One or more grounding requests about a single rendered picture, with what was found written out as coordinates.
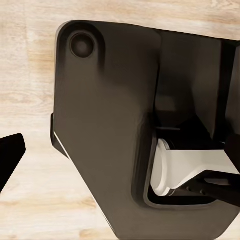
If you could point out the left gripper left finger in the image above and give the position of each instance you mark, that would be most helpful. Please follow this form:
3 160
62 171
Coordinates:
12 149

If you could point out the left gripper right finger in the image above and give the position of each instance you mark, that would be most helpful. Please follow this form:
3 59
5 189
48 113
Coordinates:
232 149

